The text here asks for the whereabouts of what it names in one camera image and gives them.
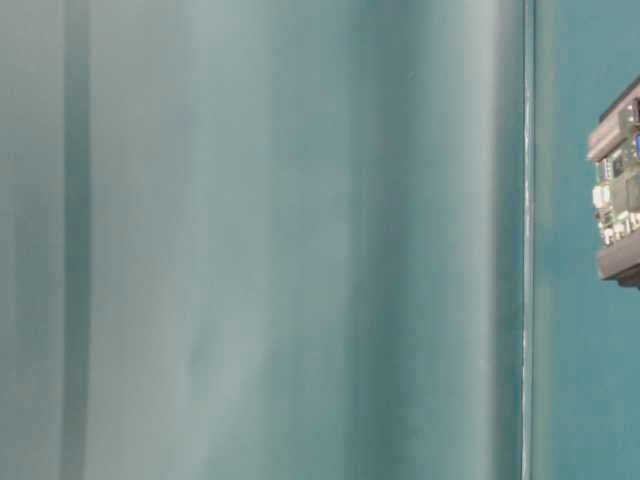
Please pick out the green circuit board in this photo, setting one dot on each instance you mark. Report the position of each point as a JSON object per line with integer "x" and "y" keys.
{"x": 614, "y": 150}

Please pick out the black bench vise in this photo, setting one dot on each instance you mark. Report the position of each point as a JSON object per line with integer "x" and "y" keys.
{"x": 620, "y": 261}

